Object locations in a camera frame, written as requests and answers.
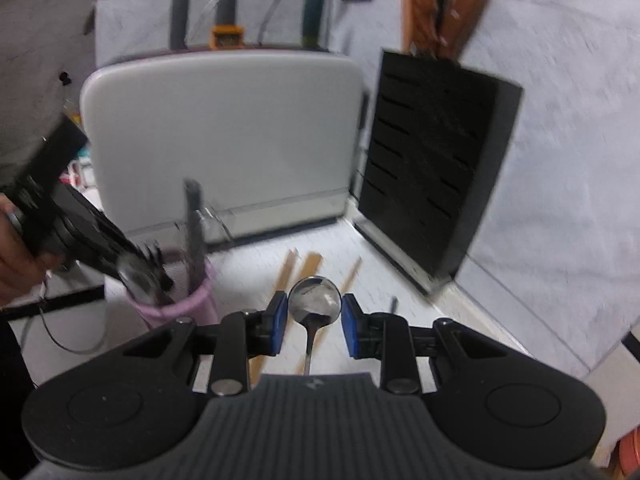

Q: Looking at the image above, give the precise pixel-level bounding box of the person's dark clothing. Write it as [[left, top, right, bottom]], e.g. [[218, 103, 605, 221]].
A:
[[0, 310, 33, 480]]

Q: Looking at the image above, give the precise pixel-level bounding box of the wooden chopstick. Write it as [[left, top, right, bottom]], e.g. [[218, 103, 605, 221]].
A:
[[341, 256, 362, 295], [249, 249, 298, 392]]

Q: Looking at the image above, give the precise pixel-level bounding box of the black cable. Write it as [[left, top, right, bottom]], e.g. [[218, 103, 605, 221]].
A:
[[37, 280, 110, 353]]

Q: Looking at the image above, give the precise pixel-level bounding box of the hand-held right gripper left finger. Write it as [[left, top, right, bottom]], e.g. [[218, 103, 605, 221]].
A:
[[122, 291, 291, 397]]

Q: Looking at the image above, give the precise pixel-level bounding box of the white countertop appliance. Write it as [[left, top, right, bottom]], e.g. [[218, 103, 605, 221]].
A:
[[80, 47, 363, 253]]

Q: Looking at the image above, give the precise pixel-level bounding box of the brown knife handle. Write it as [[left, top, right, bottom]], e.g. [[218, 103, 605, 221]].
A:
[[442, 0, 494, 62], [401, 0, 437, 57]]

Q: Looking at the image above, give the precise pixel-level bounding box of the black knife block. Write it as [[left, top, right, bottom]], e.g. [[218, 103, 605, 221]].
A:
[[350, 49, 525, 295]]

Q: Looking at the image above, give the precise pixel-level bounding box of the pink basin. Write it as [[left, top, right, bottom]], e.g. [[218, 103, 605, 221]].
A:
[[617, 430, 640, 480]]

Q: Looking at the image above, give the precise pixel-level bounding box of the pink mesh utensil holder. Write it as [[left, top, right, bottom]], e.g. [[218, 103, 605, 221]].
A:
[[122, 246, 219, 331]]

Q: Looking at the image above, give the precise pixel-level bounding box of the teal utensil handle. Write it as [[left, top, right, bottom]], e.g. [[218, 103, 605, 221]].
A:
[[301, 0, 329, 52]]

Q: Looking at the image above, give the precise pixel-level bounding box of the large steel spoon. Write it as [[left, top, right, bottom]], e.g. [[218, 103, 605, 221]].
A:
[[289, 276, 343, 377]]

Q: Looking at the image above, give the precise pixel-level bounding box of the green-capped grey utensil handle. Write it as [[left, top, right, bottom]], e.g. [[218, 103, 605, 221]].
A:
[[169, 0, 192, 52]]

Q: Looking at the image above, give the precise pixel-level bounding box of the person's left hand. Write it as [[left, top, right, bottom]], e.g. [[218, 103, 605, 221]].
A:
[[0, 194, 68, 307]]

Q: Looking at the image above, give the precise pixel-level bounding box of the dark knife handle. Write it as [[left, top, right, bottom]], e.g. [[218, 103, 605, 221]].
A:
[[431, 0, 457, 48]]

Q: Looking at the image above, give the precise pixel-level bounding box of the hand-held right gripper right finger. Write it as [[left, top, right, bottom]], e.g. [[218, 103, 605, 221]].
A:
[[340, 292, 508, 396]]

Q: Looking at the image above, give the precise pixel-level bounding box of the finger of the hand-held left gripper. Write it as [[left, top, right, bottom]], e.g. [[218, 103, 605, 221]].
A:
[[102, 260, 166, 307], [95, 207, 175, 295]]

